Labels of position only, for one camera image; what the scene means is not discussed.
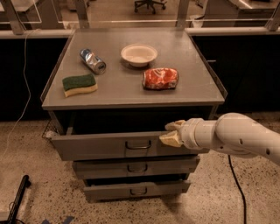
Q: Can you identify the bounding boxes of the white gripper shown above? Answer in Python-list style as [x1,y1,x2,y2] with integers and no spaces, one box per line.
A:
[159,118,218,150]

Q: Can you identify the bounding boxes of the grey top drawer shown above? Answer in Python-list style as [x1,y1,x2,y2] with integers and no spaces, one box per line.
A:
[52,124,208,161]

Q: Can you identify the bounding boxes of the grey drawer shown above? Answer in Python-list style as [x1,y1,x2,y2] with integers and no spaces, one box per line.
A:
[52,124,208,161]
[84,180,191,201]
[73,155,200,179]

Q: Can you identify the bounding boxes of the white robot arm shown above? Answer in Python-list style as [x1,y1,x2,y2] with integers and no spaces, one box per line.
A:
[159,113,280,165]

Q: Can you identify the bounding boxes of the grey middle drawer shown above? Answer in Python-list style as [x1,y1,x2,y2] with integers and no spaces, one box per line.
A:
[73,155,200,179]

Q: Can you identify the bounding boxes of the grey metal drawer cabinet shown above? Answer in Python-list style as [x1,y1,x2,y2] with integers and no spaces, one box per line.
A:
[42,28,227,192]

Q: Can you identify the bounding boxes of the grey bottom drawer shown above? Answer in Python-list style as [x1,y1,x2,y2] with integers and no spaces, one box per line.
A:
[84,180,191,201]

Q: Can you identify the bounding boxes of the crushed orange soda can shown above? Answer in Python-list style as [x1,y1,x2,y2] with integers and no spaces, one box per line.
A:
[143,67,179,90]

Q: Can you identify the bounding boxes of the white paper bowl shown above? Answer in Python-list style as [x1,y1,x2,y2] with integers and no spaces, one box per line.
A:
[121,44,158,67]

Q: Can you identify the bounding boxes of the silver blue soda can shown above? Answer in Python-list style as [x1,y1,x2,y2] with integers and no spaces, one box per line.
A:
[80,48,107,74]

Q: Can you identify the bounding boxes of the green yellow sponge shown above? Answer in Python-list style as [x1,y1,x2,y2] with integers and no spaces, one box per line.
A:
[62,73,98,97]

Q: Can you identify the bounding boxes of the black office chair base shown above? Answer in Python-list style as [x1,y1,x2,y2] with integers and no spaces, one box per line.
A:
[134,0,166,14]

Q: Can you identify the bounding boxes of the black bar on floor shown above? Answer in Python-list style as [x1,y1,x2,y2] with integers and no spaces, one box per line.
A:
[6,175,32,224]

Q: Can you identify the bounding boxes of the black floor cable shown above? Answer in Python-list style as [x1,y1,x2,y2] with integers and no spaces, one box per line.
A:
[227,154,248,224]

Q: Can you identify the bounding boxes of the wire mesh basket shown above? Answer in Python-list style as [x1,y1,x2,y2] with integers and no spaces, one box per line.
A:
[42,120,58,140]

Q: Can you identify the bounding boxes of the white hanging cable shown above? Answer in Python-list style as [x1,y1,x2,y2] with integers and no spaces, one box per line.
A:
[0,29,40,161]

